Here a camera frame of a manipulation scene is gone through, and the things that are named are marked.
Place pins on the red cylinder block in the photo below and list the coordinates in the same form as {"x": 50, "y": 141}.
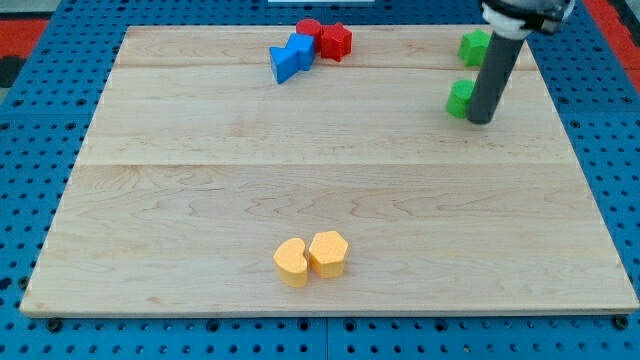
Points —
{"x": 311, "y": 27}

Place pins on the red star block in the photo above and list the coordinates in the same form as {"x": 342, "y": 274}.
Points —
{"x": 336, "y": 42}

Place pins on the green star block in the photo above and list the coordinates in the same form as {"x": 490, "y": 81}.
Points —
{"x": 473, "y": 47}

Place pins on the yellow hexagon block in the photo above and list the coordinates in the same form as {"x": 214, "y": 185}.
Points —
{"x": 328, "y": 252}

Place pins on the blue cube block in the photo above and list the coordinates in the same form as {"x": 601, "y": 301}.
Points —
{"x": 304, "y": 46}

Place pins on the yellow heart block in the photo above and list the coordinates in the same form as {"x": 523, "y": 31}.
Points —
{"x": 291, "y": 262}

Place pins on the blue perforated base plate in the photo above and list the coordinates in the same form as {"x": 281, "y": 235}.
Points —
{"x": 48, "y": 109}

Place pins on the green cylinder block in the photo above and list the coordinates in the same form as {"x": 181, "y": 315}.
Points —
{"x": 459, "y": 98}

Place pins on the light wooden board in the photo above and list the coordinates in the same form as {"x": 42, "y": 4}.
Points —
{"x": 197, "y": 165}

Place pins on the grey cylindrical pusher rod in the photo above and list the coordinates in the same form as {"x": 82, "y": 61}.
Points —
{"x": 499, "y": 61}

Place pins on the blue triangle block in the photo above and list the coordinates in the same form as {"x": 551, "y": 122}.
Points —
{"x": 284, "y": 63}

